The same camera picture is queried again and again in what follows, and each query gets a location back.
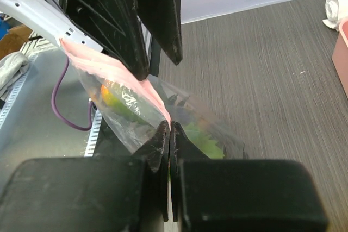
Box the white slotted cable duct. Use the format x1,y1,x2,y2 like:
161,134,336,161
0,52,103,158

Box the rolled white towel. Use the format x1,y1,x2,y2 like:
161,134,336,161
322,0,347,31

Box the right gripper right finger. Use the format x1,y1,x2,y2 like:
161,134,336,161
170,121,207,222

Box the fake mango orange green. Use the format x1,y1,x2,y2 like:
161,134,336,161
101,80,146,124

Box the pink divided organizer tray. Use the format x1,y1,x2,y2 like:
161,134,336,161
332,18,348,96

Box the clear zip top bag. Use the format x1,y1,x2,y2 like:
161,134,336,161
59,38,248,159

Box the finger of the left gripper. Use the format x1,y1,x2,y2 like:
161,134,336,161
59,0,149,80
137,0,183,65

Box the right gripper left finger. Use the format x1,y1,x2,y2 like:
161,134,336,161
133,121,170,222

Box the fake green lettuce leaf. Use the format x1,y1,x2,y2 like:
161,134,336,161
183,122,225,159

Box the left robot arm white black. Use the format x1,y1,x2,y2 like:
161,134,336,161
1,0,183,80

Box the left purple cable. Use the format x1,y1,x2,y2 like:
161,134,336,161
51,58,95,131

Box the fake purple grapes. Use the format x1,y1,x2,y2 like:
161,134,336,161
164,94,195,126

